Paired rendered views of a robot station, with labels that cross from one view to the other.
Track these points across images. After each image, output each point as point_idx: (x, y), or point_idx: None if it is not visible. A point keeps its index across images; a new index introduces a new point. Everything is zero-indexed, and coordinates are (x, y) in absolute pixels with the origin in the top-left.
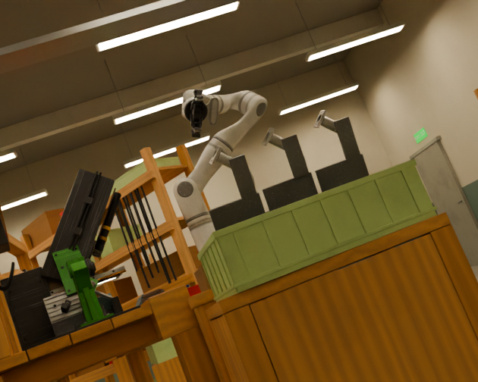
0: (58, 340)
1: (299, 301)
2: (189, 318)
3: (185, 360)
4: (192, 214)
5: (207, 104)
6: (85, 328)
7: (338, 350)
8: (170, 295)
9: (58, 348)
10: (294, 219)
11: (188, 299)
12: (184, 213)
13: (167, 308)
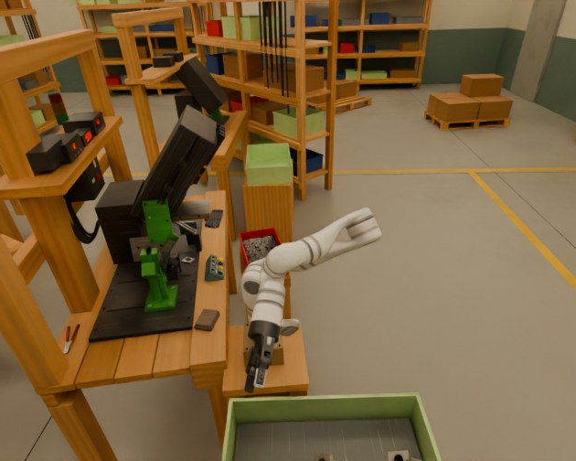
0: (103, 380)
1: None
2: (221, 380)
3: (210, 401)
4: (251, 308)
5: (282, 326)
6: (127, 377)
7: None
8: (209, 365)
9: (102, 385)
10: None
11: (223, 375)
12: (245, 303)
13: (204, 372)
